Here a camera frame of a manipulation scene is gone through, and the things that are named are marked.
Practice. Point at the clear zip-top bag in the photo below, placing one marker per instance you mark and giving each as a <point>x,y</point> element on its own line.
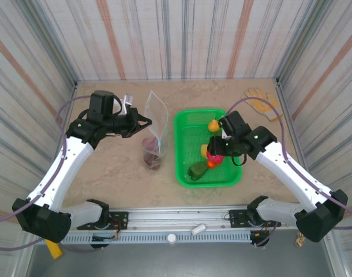
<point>155,115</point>

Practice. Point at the purple sweet potato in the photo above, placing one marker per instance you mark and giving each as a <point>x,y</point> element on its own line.
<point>151,150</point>

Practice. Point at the pink dragon fruit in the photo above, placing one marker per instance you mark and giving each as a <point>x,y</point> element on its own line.
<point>217,159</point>

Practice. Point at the yellow bell pepper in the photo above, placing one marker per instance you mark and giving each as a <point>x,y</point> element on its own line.
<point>204,150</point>

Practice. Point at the green bell pepper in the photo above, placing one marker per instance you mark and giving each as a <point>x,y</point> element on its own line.
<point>196,170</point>

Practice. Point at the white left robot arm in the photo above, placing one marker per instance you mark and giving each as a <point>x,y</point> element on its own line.
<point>63,167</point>

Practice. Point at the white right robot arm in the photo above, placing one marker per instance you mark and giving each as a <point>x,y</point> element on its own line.
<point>291,173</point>

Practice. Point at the orange round fruit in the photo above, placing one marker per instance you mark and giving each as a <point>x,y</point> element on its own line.
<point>213,126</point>

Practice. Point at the orange cherry tomatoes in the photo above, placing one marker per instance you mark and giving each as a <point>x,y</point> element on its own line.
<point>212,165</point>

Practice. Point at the green plastic basket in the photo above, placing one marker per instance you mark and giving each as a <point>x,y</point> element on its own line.
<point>193,135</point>

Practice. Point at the yellow dotted work glove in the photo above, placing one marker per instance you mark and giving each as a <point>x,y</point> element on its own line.
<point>264,105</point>

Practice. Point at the white plastic cylinder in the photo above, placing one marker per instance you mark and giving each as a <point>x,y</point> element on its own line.
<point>198,229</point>

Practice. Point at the white round knob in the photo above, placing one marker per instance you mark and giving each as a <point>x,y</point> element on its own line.
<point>171,238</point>

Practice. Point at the small colourful toy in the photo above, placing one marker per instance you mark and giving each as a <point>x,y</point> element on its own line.
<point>300,240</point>

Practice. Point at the yellow plastic piece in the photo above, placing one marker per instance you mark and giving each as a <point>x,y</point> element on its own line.
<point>55,251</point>

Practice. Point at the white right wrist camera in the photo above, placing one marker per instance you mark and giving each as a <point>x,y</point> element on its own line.
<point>224,133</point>

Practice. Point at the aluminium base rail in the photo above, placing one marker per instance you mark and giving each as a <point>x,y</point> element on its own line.
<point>179,219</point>

